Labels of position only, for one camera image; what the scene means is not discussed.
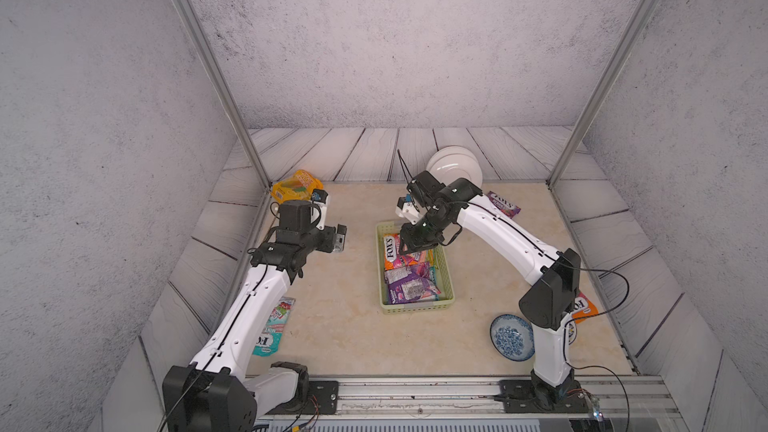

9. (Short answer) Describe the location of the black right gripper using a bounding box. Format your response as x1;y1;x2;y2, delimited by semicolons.
394;208;451;253

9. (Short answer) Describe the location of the pink yellow Fox's candy bag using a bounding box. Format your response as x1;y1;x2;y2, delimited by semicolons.
382;234;430;271

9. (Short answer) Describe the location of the yellow orange candy bag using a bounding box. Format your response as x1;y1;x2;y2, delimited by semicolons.
270;169;324;204

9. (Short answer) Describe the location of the pink Fox's berries candy bag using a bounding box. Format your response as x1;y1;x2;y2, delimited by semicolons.
486;191;521;219

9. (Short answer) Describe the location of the purple Fox's berries bag back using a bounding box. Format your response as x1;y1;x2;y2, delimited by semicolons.
384;263;441;305

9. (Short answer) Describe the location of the teal red Fox's fruits bag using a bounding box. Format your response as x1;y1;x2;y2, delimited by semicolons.
252;297;296;357

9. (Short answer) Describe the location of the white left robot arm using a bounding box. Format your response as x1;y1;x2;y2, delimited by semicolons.
158;190;346;431

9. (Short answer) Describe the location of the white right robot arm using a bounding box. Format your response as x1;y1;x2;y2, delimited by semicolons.
396;171;582;403

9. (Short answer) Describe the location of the green plastic basket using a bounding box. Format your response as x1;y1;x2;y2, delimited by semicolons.
376;222;454;313

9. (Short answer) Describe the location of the white plate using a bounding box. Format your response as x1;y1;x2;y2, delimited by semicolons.
426;146;483;188

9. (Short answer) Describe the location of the blue patterned bowl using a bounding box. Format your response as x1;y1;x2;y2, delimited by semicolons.
489;314;535;362

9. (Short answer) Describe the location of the orange Fox's fruits candy bag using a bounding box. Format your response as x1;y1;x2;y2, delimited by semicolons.
572;292;599;324

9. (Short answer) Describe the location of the blue yellow patterned plate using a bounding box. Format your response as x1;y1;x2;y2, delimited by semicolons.
566;320;578;345

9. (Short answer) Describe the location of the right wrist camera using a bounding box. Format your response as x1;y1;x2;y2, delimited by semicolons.
396;194;424;225

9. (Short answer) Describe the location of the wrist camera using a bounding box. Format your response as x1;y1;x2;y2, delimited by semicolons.
396;194;424;225
310;188;329;230

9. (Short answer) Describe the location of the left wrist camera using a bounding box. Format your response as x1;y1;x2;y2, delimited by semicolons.
310;188;329;230

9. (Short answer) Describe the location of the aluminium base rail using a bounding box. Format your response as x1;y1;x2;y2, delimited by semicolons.
167;374;685;432

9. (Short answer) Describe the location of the aluminium corner post right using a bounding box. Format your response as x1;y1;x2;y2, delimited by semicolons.
546;0;660;191

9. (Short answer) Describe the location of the aluminium corner post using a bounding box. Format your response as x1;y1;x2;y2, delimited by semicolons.
171;0;271;187
546;0;660;191

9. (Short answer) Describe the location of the aluminium corner post left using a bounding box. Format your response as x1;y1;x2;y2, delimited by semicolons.
171;0;271;187

